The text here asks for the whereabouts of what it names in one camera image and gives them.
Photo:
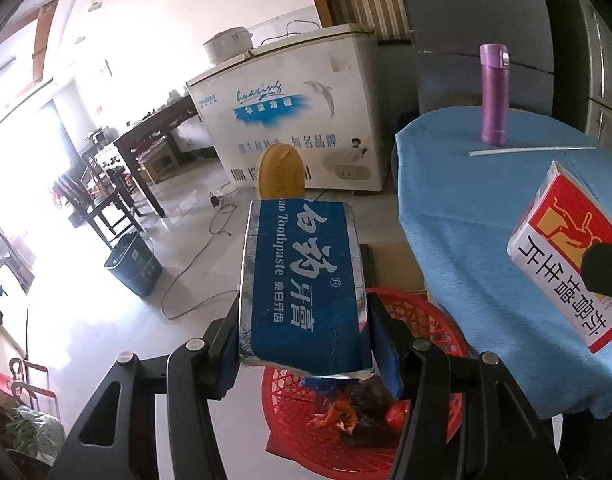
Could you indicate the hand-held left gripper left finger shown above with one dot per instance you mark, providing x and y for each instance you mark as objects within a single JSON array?
[{"x": 228, "y": 370}]

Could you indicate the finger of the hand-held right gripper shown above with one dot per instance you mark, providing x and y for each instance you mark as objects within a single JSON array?
[{"x": 606, "y": 267}]

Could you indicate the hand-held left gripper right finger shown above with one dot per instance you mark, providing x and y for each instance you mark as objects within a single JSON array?
[{"x": 388, "y": 360}]

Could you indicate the black plastic bag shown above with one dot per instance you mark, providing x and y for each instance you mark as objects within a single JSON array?
[{"x": 373, "y": 402}]

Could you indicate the orange and white box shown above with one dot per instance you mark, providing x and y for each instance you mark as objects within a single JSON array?
[{"x": 561, "y": 230}]

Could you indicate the orange wrapper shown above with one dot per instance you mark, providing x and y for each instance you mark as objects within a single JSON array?
[{"x": 336, "y": 412}]

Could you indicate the red plastic basket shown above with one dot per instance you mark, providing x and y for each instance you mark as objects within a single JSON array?
[{"x": 296, "y": 410}]

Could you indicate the blue toothpaste box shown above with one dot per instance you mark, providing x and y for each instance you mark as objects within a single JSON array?
[{"x": 296, "y": 285}]

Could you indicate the white plastic stick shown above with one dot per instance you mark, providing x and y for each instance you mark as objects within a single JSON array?
[{"x": 531, "y": 150}]

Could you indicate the dark blue waste bin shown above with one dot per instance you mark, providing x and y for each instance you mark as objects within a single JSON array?
[{"x": 133, "y": 265}]

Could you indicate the blue tablecloth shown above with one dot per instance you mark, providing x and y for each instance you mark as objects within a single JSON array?
[{"x": 461, "y": 210}]

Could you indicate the bag of green vegetables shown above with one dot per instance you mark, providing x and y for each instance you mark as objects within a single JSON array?
[{"x": 35, "y": 432}]

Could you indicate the yellow floor fan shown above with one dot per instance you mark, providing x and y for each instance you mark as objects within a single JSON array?
[{"x": 281, "y": 172}]

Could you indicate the purple thermos bottle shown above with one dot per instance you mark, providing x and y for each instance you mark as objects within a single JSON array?
[{"x": 493, "y": 95}]

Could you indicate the silver refrigerator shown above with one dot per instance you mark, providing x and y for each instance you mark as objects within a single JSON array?
[{"x": 596, "y": 60}]

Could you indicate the dark wooden chairs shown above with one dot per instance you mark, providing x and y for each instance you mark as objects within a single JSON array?
[{"x": 100, "y": 200}]

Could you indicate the red stool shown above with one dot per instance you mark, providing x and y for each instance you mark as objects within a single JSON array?
[{"x": 15, "y": 385}]

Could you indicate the dark wooden table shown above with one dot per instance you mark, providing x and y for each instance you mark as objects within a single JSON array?
[{"x": 155, "y": 130}]

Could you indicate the white chest freezer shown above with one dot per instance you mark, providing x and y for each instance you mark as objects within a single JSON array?
[{"x": 286, "y": 110}]

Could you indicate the grey cabinet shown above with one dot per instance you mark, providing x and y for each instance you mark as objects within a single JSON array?
[{"x": 461, "y": 10}]

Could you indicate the white rice cooker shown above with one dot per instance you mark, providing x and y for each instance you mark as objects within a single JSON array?
[{"x": 225, "y": 45}]

